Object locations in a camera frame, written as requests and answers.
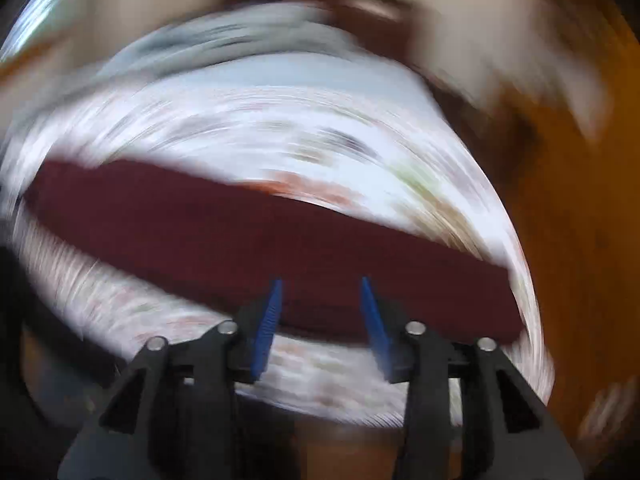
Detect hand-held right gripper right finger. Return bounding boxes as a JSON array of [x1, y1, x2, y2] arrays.
[[361, 276, 586, 480]]

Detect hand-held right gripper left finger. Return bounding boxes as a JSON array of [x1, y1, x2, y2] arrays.
[[57, 279, 286, 480]]

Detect dark wooden headboard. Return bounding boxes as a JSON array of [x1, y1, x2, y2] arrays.
[[227, 0, 421, 56]]

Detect maroon pants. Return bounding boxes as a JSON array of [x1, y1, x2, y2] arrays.
[[22, 157, 526, 346]]

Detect white leaf-printed bedspread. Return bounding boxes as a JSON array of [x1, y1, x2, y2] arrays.
[[0, 55, 556, 431]]

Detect pale blue cloth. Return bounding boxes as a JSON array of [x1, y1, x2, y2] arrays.
[[97, 2, 361, 78]]

